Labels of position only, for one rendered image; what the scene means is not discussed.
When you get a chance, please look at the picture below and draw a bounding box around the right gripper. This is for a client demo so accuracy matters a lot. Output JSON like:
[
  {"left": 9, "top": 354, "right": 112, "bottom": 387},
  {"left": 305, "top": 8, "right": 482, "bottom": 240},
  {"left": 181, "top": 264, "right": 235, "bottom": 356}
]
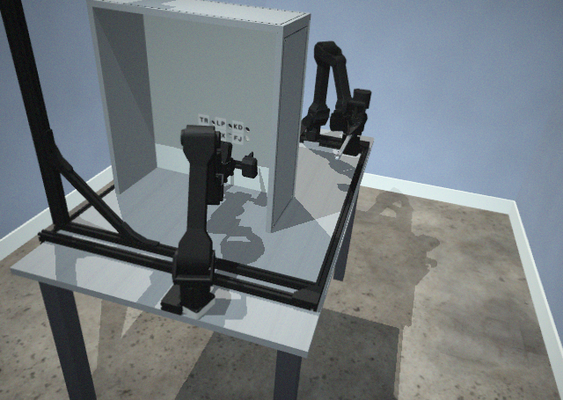
[{"left": 222, "top": 152, "right": 258, "bottom": 183}]

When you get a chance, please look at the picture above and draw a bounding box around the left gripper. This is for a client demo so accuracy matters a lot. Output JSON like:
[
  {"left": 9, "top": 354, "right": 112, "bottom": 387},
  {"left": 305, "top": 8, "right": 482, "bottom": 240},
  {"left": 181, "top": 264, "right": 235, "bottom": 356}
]
[{"left": 341, "top": 100, "right": 367, "bottom": 156}]

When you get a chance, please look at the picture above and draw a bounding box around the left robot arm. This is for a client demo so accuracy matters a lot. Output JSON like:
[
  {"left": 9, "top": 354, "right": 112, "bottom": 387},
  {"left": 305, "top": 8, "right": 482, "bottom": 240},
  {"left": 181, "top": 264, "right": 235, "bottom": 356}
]
[{"left": 302, "top": 41, "right": 371, "bottom": 142}]

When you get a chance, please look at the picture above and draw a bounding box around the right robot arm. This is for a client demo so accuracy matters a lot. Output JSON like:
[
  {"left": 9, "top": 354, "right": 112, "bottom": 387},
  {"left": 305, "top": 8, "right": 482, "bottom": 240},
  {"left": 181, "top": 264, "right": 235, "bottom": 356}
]
[{"left": 172, "top": 125, "right": 233, "bottom": 313}]

